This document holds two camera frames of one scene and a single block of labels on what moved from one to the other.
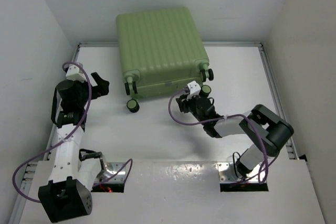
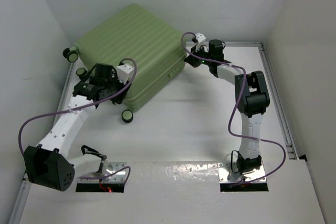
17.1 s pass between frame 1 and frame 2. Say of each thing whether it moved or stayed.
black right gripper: moved
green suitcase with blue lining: moved
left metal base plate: stayed
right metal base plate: stayed
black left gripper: moved
